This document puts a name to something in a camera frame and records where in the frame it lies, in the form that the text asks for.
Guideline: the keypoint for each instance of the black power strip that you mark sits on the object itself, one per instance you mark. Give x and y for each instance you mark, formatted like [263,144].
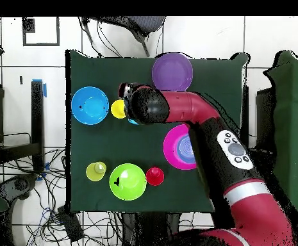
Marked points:
[70,225]

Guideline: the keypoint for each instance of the red plastic cup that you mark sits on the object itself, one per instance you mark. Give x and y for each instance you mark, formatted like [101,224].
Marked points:
[155,176]

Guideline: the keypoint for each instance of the dark green table cloth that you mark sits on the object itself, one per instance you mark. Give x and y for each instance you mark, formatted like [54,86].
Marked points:
[100,141]

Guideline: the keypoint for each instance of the blue plastic cup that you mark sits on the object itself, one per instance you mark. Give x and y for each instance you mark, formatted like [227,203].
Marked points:
[132,122]

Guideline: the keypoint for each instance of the purple plastic bowl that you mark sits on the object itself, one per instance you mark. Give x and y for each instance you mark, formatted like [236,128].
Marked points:
[172,71]

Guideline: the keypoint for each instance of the yellow plastic cup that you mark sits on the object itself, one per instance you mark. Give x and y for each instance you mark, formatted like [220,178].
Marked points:
[118,109]

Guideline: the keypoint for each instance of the translucent yellow-green plastic cup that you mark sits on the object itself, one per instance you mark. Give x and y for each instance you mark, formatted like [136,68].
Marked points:
[93,174]

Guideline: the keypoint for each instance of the black metal frame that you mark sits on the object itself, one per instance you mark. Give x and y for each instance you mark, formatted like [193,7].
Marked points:
[37,115]
[265,115]

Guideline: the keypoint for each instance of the small dark blue bowl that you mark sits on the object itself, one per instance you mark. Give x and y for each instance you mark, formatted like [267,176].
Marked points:
[185,150]

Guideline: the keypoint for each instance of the large light blue bowl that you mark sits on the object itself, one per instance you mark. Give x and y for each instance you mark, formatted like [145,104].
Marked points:
[89,105]

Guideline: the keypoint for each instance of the green plastic bowl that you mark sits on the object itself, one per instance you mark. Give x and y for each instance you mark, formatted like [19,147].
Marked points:
[130,187]

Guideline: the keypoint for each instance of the grey office chair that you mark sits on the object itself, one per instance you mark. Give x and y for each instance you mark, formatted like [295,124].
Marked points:
[148,24]

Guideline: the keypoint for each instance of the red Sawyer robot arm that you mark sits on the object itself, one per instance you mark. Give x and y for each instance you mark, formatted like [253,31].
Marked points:
[189,105]

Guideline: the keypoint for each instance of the black floor device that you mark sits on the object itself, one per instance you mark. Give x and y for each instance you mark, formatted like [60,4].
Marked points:
[18,185]

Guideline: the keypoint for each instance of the pink plastic bowl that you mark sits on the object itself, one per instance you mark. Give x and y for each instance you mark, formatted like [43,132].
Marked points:
[170,148]

